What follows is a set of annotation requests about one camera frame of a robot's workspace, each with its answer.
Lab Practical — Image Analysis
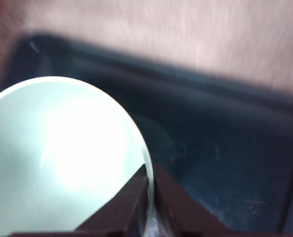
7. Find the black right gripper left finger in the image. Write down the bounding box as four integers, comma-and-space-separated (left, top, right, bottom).
74, 164, 149, 237

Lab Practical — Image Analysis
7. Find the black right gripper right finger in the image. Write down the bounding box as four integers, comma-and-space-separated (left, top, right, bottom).
153, 162, 234, 237

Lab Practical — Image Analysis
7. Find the teal ribbed bowl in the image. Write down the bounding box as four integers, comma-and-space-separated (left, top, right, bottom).
0, 76, 154, 237

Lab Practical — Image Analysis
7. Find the black rectangular tray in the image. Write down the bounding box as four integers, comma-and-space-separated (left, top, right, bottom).
2, 32, 293, 237

